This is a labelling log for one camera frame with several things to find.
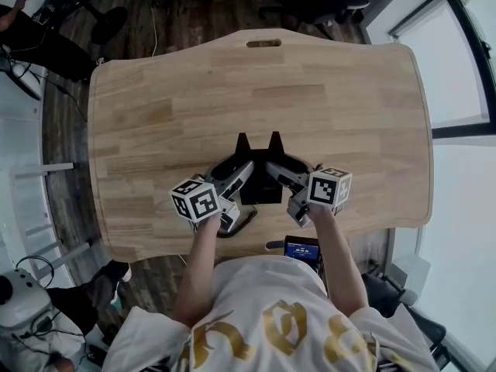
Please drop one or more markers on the black tablet with lit screen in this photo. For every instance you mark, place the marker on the black tablet with lit screen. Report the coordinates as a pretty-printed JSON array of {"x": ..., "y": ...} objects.
[{"x": 302, "y": 248}]

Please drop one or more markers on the black framed window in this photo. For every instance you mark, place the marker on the black framed window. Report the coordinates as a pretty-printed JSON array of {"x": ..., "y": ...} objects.
[{"x": 445, "y": 52}]

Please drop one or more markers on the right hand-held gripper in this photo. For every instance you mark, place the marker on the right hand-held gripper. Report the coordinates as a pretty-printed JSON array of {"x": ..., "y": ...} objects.
[{"x": 329, "y": 188}]

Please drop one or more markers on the person's left forearm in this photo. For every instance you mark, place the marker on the person's left forearm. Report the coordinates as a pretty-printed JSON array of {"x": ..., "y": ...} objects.
[{"x": 197, "y": 269}]

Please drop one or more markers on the person's right forearm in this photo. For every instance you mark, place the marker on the person's right forearm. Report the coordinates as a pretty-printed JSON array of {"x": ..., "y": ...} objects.
[{"x": 337, "y": 262}]

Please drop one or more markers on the person's white shirt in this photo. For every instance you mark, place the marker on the person's white shirt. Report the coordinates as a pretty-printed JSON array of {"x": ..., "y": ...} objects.
[{"x": 271, "y": 293}]

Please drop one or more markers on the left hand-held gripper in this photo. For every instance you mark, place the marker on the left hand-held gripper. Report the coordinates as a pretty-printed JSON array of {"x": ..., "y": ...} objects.
[{"x": 197, "y": 204}]

